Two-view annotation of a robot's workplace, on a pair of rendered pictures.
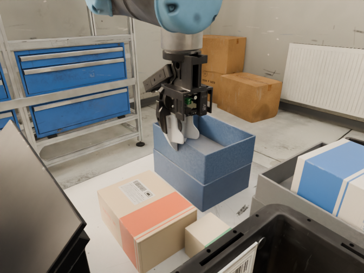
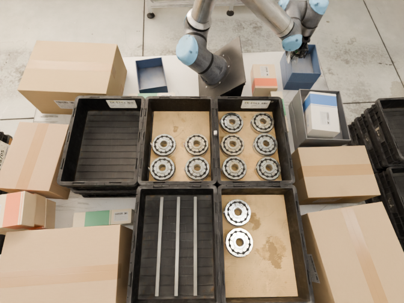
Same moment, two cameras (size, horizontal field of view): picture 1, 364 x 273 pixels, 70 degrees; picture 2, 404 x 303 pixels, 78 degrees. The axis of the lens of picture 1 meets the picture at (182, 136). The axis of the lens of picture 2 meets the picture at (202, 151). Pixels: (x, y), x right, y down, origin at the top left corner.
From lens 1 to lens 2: 0.95 m
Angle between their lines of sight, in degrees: 46
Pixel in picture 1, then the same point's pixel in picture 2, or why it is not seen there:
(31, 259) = (235, 82)
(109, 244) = (248, 82)
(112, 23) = not seen: outside the picture
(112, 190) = (257, 67)
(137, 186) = (266, 69)
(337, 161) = (318, 98)
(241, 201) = not seen: hidden behind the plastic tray
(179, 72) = not seen: hidden behind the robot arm
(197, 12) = (290, 48)
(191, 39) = (306, 32)
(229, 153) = (303, 75)
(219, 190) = (293, 86)
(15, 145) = (238, 49)
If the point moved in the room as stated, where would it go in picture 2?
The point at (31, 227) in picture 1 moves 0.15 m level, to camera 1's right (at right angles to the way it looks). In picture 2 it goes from (237, 76) to (264, 93)
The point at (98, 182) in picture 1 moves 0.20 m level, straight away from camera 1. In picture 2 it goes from (255, 56) to (262, 32)
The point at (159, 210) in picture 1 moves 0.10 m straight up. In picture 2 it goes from (266, 82) to (272, 69)
